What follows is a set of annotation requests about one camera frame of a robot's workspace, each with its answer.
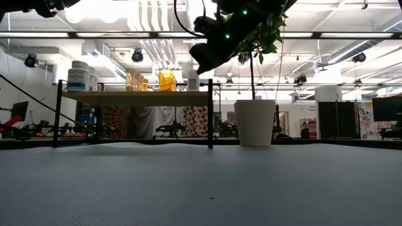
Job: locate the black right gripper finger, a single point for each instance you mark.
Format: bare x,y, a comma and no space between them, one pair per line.
208,58

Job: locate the small white plastic bottle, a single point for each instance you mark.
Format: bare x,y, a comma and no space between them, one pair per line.
193,82

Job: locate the orange pill vial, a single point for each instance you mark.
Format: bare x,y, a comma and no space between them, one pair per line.
166,81

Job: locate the orange vial with white cap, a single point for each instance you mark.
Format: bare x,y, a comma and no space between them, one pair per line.
145,85

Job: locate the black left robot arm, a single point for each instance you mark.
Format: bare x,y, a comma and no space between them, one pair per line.
44,7

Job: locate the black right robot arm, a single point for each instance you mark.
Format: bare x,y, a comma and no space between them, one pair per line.
257,4

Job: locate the black background robot arm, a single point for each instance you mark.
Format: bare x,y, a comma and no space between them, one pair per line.
171,128

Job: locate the wooden shelf with black legs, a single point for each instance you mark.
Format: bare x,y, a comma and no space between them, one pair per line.
141,99

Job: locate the white cloth with brown circles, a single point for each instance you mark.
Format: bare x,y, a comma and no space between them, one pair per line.
195,120

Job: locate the green plant in white pot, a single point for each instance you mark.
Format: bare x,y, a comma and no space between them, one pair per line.
254,122

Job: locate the grey hanging cloth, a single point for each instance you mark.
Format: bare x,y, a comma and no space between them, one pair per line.
143,122

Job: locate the brown mandala patterned cloth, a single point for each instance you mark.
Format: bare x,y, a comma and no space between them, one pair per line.
116,122

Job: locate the blue-grey table mat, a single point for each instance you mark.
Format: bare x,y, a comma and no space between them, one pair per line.
188,188

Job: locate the tall black cabinet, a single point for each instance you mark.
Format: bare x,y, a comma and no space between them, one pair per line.
337,119

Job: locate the floral poster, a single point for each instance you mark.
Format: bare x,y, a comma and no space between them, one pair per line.
366,120

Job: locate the wide black monitor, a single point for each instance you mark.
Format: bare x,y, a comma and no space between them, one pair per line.
386,109

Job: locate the small black monitor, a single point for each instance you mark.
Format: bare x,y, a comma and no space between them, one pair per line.
19,110

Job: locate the black ceiling camera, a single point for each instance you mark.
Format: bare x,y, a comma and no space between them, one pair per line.
137,56
30,60
359,57

